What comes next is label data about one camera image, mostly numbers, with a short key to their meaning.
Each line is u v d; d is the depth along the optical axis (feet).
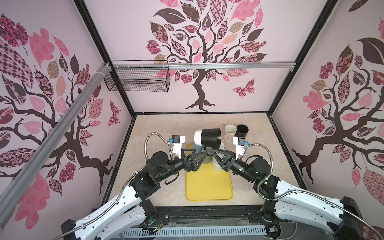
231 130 3.38
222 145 2.08
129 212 1.93
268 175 1.55
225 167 1.83
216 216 2.45
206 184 2.86
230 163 1.81
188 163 1.77
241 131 3.18
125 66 3.00
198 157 1.75
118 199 1.47
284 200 1.65
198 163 1.82
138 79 3.99
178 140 1.84
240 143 1.87
